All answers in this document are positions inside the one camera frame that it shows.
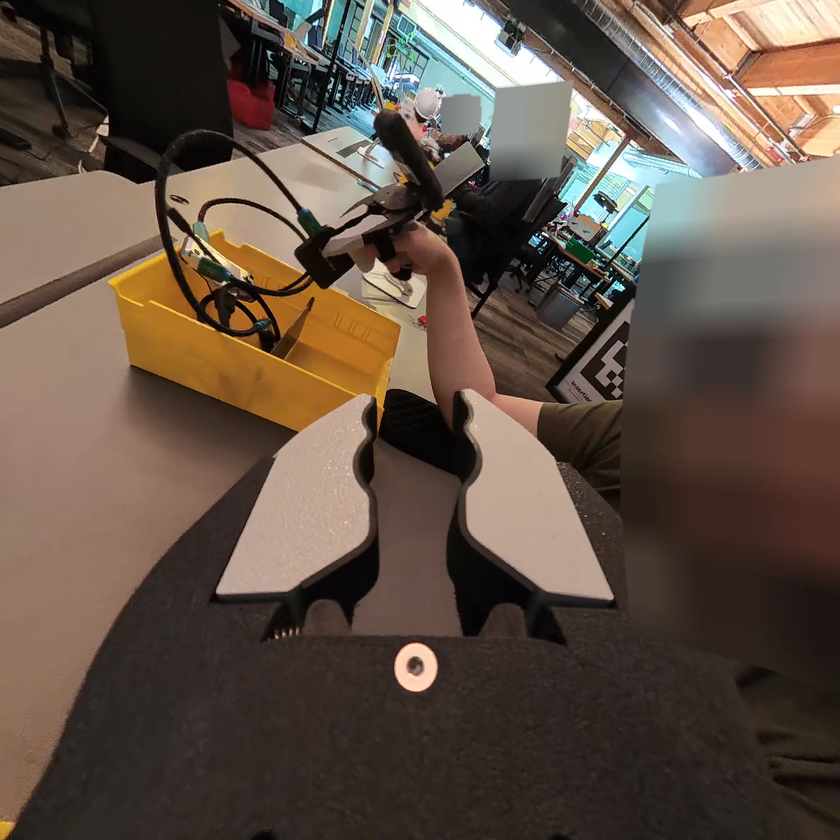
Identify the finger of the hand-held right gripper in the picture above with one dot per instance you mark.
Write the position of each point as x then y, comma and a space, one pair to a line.
387, 202
361, 237

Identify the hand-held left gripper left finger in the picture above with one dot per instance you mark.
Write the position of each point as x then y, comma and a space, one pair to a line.
302, 512

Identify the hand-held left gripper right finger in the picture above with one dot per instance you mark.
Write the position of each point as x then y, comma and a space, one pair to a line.
531, 518

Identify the black adapter hub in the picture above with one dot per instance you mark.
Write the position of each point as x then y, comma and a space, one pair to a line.
318, 266

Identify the silver adapter hub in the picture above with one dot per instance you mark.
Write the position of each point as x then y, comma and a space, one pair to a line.
193, 253

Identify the yellow plastic bin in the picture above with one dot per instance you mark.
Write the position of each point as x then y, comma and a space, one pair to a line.
197, 367

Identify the person's right forearm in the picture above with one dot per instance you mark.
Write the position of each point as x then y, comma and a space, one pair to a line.
459, 328

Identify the white sign stand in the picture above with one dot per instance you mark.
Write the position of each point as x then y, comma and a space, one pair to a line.
394, 292

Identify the black bin divider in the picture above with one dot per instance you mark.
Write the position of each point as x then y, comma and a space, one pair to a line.
295, 334

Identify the black office chair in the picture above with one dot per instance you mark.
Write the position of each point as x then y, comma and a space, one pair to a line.
518, 216

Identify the black white tag sign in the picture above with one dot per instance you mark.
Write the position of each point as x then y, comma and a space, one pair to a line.
610, 367

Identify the grey trash bin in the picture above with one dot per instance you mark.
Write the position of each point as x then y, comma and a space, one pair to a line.
563, 307

